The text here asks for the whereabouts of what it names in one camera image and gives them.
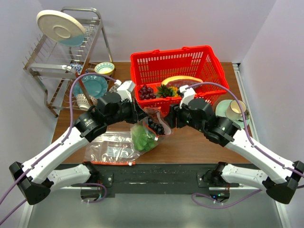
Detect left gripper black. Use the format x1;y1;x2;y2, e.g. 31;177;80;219
106;96;149;126

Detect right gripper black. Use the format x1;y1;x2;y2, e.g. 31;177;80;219
163;98;206;133

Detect toy dark grapes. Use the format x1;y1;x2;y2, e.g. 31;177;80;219
148;117;165;135

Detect zip bag red zipper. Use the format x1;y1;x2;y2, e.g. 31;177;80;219
131;107;174;155

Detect toy napa cabbage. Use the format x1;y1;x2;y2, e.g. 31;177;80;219
131;125;157;153

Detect red plastic shopping basket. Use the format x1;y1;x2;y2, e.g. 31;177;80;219
130;46;229;114

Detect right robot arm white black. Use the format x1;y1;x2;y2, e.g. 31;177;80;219
165;98;304;204

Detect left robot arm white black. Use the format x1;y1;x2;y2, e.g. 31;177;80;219
9;92;147;205

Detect toy red grapes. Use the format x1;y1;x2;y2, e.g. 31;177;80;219
138;85;156;100

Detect black white patterned bowl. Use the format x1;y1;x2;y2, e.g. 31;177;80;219
109;85;119;93

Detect toy pineapple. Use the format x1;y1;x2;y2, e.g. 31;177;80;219
156;84;179;98

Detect toy meat slice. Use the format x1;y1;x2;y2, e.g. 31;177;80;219
161;76;203;88

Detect teal scalloped plate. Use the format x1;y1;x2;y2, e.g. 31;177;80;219
80;73;108;99

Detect blue patterned white bowl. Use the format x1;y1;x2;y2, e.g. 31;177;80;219
76;94;97;111

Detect yellow rim teal bowl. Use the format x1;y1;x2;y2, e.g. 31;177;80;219
94;62;115;76

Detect cream speckled mug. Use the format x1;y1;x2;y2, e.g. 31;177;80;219
225;100;250;121

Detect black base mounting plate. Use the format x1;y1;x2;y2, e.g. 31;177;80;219
41;162;265;199

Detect small blue patterned dish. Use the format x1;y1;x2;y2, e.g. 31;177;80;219
70;61;89;76

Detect metal dish rack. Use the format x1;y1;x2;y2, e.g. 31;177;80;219
23;6;113;117

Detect large white blue plate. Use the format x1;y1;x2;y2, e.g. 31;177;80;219
36;10;86;47

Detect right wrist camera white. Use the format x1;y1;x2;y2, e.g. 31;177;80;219
179;85;196;109

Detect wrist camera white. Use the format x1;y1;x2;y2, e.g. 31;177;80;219
179;85;196;109
114;80;135;102

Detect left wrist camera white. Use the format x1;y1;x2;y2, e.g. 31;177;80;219
114;80;135;102

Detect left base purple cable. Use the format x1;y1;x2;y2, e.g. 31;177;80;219
80;181;107;204

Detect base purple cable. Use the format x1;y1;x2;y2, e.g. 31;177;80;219
80;181;107;204
191;189;263;209

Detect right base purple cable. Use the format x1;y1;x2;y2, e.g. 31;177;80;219
191;189;263;209

